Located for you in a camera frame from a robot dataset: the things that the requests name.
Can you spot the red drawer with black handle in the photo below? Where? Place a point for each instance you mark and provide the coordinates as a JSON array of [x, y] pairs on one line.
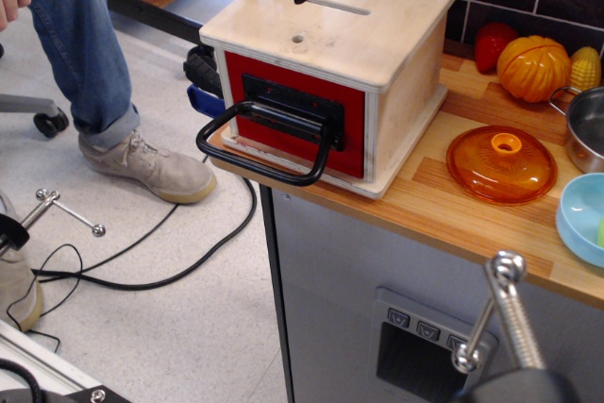
[[306, 117]]

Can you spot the wooden box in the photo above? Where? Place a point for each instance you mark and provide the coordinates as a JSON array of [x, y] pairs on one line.
[[389, 49]]

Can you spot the blue black clamp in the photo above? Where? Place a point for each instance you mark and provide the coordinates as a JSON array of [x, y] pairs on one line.
[[205, 92]]

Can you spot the blue jeans leg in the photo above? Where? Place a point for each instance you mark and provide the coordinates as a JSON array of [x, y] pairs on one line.
[[89, 67]]

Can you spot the red toy pepper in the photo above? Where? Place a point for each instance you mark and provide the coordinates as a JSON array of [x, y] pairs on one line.
[[490, 42]]

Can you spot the beige shoe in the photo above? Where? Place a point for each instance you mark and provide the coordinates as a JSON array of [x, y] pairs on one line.
[[21, 294], [171, 176]]

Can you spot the office chair base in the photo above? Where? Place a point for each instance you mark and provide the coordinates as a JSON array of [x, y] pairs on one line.
[[48, 118]]

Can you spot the orange toy pumpkin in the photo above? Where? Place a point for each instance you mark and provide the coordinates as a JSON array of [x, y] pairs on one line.
[[531, 68]]

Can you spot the orange transparent lid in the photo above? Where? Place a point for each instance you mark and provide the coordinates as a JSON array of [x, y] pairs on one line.
[[502, 165]]

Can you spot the yellow toy corn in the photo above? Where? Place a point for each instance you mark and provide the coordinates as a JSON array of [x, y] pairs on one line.
[[586, 71]]

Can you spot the steel pot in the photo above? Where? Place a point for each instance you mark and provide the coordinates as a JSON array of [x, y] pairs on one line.
[[583, 141]]

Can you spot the grey toy kitchen cabinet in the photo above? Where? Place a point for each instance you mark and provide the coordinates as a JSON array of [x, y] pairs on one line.
[[369, 315]]

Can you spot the metal clamp screw right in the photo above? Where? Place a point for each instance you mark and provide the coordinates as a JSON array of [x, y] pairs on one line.
[[530, 380]]

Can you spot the light blue bowl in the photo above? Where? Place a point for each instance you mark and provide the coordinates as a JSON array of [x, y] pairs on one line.
[[578, 215]]

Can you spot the green object in bowl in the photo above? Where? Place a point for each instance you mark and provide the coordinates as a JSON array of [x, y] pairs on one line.
[[600, 234]]

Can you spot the aluminium frame with bracket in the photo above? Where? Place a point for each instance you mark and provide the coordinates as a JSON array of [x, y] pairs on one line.
[[60, 380]]

